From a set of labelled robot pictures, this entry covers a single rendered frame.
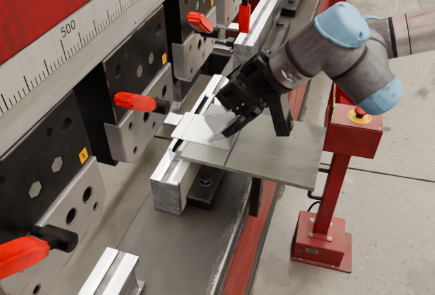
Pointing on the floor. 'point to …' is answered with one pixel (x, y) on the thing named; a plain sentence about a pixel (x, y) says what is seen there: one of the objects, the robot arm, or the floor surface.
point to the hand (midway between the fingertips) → (219, 130)
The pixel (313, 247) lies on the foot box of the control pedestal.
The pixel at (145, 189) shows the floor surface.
